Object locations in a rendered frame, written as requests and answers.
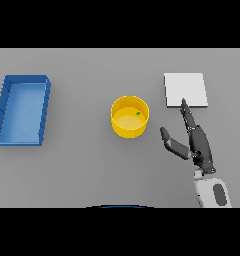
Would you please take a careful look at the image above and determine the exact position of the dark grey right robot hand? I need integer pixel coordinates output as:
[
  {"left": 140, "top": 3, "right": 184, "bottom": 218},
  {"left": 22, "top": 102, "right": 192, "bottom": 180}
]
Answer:
[{"left": 159, "top": 97, "right": 217, "bottom": 175}]

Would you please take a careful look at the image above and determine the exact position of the pale square scale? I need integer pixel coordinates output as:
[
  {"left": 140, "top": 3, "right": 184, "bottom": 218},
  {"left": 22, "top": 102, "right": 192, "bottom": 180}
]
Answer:
[{"left": 163, "top": 72, "right": 209, "bottom": 109}]

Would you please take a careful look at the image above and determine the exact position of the yellow bowl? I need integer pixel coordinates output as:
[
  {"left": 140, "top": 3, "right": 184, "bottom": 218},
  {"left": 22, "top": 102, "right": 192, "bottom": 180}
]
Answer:
[{"left": 110, "top": 95, "right": 150, "bottom": 139}]

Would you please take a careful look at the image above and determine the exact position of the blue tray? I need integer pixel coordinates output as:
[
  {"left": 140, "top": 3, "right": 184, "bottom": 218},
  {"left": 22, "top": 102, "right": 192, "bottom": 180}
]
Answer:
[{"left": 0, "top": 74, "right": 52, "bottom": 147}]

